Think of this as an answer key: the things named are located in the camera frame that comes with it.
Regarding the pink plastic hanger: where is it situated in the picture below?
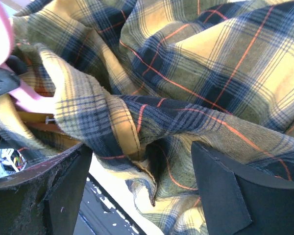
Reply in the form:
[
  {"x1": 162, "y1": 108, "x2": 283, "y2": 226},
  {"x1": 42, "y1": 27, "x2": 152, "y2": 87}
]
[{"x1": 0, "y1": 4, "x2": 54, "y2": 114}]

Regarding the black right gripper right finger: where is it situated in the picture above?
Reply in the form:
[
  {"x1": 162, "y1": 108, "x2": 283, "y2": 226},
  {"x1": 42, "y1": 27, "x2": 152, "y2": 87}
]
[{"x1": 191, "y1": 141, "x2": 294, "y2": 235}]

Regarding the yellow black plaid shirt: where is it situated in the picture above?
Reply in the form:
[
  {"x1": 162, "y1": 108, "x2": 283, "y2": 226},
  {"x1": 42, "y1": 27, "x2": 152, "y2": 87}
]
[{"x1": 0, "y1": 0, "x2": 294, "y2": 235}]

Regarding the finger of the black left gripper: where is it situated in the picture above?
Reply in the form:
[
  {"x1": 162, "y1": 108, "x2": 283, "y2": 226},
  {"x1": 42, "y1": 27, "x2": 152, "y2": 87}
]
[{"x1": 0, "y1": 68, "x2": 21, "y2": 95}]

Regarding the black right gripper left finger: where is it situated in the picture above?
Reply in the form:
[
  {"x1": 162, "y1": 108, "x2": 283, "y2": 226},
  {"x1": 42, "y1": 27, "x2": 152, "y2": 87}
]
[{"x1": 0, "y1": 144, "x2": 93, "y2": 235}]

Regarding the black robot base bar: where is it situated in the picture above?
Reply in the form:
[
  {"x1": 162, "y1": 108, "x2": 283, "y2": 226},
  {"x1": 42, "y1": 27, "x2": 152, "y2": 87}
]
[{"x1": 73, "y1": 174, "x2": 146, "y2": 235}]

